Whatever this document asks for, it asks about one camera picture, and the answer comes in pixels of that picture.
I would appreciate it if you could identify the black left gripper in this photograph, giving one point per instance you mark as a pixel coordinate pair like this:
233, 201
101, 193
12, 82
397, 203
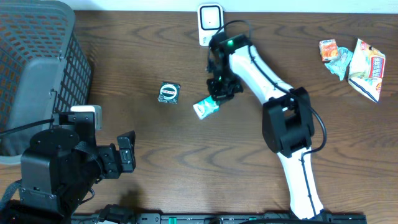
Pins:
128, 156

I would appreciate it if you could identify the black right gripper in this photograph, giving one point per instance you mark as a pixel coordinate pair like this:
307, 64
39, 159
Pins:
217, 96

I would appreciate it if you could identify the small teal candy box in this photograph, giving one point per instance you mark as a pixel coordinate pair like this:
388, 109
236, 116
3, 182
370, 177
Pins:
206, 107

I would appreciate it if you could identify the small orange candy box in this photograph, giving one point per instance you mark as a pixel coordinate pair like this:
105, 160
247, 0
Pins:
328, 50

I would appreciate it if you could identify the teal white snack packet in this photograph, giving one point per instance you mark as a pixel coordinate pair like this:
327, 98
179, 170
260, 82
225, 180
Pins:
339, 65

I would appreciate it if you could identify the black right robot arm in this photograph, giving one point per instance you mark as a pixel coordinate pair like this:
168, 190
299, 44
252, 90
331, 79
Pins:
287, 114

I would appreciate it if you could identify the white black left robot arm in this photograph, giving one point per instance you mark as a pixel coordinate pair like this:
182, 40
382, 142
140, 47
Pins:
59, 168

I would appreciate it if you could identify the white barcode scanner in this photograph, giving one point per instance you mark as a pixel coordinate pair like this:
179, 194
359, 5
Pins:
210, 19

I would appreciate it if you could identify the dark grey plastic basket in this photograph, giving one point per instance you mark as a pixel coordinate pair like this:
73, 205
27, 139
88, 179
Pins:
43, 68

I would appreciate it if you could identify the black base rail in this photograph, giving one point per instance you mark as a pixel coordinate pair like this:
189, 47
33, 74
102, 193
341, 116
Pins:
269, 217

